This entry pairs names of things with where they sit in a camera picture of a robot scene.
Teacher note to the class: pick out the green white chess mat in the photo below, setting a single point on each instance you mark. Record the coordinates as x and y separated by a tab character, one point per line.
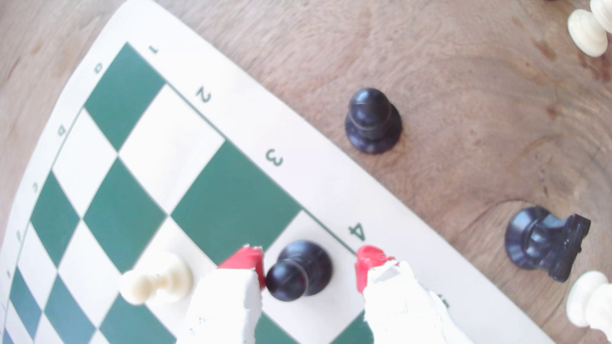
311	167

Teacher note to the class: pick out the black knight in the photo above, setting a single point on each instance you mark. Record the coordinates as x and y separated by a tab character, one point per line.
545	241

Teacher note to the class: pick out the white pawn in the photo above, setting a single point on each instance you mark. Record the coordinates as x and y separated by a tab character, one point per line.
155	282

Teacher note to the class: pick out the black pawn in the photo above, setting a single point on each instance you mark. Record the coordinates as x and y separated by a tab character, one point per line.
299	270
373	122

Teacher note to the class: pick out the white chess piece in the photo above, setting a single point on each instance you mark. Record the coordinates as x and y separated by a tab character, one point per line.
590	301
588	31

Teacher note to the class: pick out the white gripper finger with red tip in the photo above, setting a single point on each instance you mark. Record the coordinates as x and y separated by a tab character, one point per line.
401	306
224	306

